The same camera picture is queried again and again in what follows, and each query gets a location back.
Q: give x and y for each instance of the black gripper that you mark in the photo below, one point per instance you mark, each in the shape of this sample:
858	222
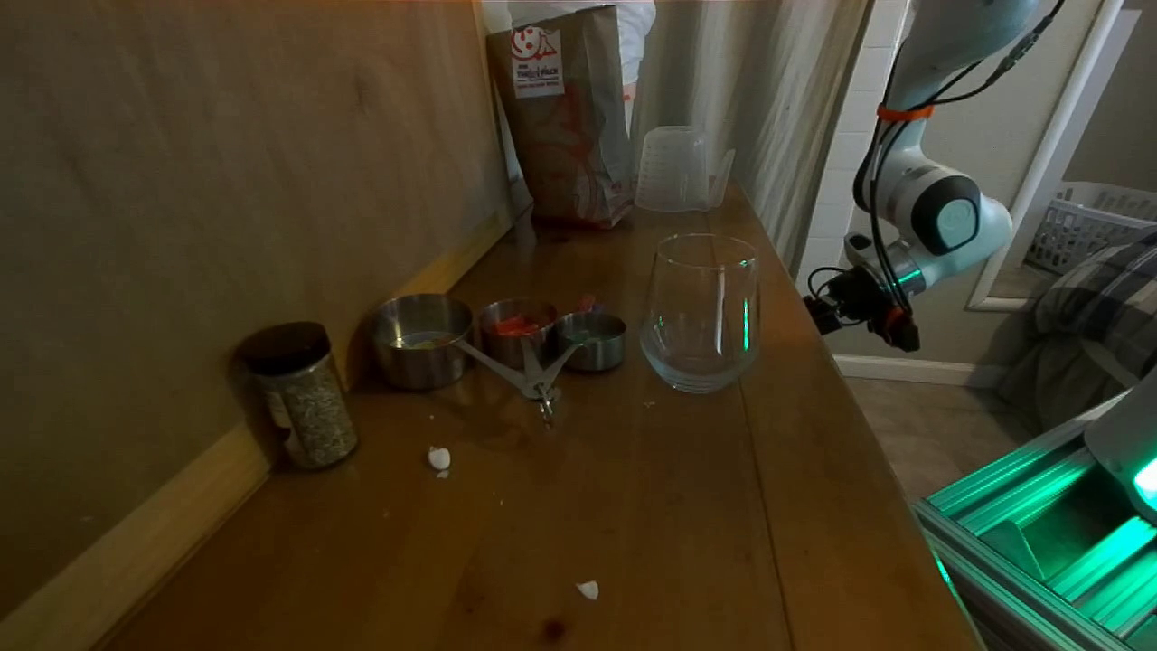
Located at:
844	300

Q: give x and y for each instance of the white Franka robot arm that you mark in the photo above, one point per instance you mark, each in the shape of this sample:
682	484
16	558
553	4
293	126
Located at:
936	204

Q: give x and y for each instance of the clear glass tumbler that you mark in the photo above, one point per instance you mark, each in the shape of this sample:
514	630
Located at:
704	314

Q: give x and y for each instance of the beige curtain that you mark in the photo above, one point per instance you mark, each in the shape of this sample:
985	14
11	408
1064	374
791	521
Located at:
770	109

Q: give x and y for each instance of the translucent plastic measuring pitcher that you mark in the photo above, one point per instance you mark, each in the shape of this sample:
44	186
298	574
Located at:
682	167

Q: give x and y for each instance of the white laundry basket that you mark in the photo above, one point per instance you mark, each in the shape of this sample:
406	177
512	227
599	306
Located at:
1085	231

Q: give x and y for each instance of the small metal measuring cup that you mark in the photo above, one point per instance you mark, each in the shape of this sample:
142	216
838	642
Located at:
596	341

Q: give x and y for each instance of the plaid blanket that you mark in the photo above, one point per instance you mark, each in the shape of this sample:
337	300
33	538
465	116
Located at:
1098	327

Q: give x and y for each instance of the pine wooden dresser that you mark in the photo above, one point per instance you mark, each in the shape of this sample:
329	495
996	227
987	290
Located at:
627	508

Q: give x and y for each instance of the aluminium profile robot stand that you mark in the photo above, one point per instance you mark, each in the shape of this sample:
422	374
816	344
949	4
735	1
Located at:
1050	544

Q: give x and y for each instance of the medium metal measuring cup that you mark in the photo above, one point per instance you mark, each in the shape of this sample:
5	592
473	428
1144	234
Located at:
520	327

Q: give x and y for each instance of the brown paper bag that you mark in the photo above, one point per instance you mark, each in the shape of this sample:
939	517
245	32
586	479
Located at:
567	121

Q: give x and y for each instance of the white crumb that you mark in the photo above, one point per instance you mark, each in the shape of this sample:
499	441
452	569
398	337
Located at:
586	592
440	460

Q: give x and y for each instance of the large metal measuring cup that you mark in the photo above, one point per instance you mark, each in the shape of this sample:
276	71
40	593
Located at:
422	341

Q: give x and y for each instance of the wrist camera with orange mount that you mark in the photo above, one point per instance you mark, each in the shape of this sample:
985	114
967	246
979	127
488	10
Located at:
907	327

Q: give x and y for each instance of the white door frame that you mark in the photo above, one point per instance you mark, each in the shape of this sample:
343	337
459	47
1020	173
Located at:
1037	182

